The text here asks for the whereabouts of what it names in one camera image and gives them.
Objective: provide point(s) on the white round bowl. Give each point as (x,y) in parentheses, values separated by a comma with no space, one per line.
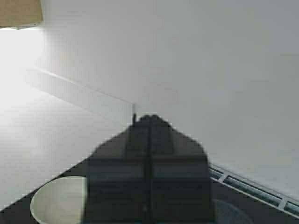
(60,201)

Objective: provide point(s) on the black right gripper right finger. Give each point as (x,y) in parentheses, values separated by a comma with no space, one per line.
(181,184)

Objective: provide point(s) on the white vent grille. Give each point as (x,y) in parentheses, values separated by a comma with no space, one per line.
(255,190)

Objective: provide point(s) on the black induction cooktop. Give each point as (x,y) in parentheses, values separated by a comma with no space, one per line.
(232,207)

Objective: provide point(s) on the brown wooden cabinet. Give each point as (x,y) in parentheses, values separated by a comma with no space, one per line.
(20,13)

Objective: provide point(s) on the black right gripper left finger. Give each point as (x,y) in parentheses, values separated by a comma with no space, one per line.
(117,178)

